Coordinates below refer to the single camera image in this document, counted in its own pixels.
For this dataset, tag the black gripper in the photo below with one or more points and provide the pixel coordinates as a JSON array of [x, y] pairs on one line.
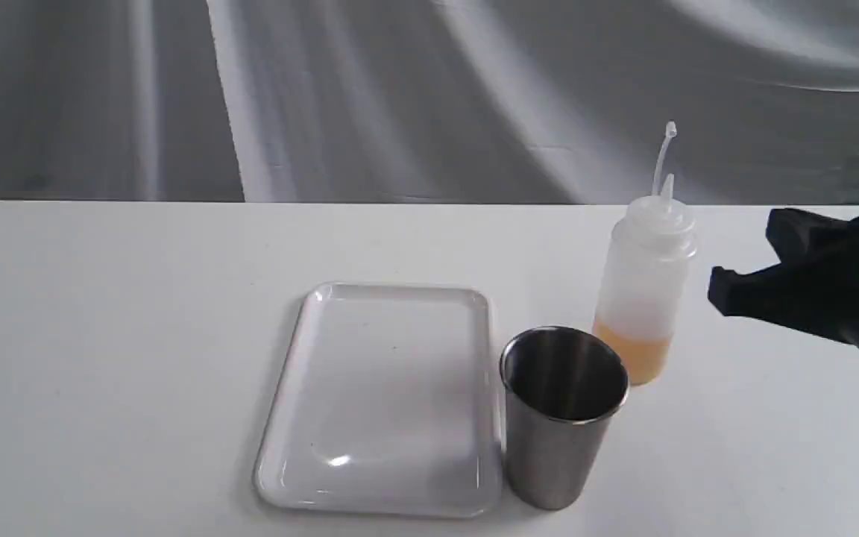
[[816, 295]]

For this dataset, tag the translucent squeeze bottle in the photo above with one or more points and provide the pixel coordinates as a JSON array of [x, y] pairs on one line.
[[646, 268]]

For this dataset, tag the stainless steel cup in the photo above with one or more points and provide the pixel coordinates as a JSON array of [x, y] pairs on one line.
[[562, 387]]

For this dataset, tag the grey backdrop cloth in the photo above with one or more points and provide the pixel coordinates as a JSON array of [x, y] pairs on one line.
[[426, 102]]

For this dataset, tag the white plastic tray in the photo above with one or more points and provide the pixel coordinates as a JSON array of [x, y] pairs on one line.
[[386, 405]]

